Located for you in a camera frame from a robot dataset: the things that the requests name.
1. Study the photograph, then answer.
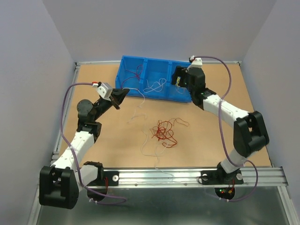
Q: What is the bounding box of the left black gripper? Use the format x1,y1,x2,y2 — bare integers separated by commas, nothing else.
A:
92,87,129,121

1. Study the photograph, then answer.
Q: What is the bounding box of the red wire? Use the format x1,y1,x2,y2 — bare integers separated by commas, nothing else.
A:
120,65,143,90

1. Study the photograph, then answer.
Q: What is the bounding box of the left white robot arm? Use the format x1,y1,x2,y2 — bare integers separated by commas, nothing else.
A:
39,83,129,209

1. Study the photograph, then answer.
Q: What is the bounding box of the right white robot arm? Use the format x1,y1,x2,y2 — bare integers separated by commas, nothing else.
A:
172,66,270,185

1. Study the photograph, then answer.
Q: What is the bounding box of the blue three-compartment bin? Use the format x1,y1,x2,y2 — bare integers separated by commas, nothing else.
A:
115,55,191,103

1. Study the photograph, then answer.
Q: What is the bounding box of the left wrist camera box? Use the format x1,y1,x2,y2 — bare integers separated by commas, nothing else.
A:
96,82,113,100

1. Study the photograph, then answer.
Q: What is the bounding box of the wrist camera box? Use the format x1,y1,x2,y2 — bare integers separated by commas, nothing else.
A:
96,82,113,100
187,55,203,70

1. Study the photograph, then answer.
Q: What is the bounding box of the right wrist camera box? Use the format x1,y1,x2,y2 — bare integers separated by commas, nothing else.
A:
187,55,203,70

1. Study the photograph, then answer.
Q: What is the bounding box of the aluminium left rail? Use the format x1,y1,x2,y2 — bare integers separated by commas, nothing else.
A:
48,62,82,169

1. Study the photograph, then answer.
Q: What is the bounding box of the aluminium rail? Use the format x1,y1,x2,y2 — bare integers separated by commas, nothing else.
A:
39,166,289,188
48,62,82,169

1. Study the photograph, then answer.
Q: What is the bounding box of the aluminium front rail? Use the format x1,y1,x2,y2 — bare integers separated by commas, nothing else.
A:
39,166,289,188

